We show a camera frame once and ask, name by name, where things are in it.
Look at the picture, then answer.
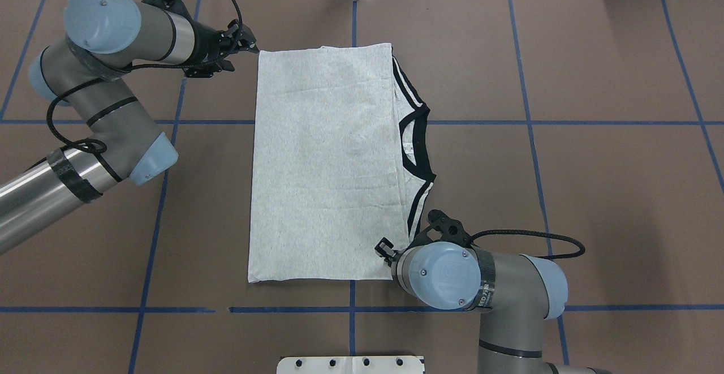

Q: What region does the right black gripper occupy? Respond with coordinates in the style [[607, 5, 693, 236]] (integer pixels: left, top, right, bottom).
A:
[[376, 209, 474, 268]]

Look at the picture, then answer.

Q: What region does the grey cartoon print t-shirt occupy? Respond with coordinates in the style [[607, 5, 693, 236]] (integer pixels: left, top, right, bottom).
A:
[[247, 43, 436, 283]]

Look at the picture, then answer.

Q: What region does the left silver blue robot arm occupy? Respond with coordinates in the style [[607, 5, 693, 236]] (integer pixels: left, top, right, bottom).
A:
[[2, 0, 258, 253]]

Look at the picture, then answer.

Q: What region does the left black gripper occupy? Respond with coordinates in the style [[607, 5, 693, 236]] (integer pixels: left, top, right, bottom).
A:
[[184, 20, 260, 79]]

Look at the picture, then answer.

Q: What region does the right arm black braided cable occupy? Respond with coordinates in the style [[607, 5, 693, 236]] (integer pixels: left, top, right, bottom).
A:
[[467, 229, 586, 260]]

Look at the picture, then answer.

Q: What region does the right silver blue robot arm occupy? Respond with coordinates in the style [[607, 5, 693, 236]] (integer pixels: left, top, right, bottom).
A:
[[374, 209, 603, 373]]

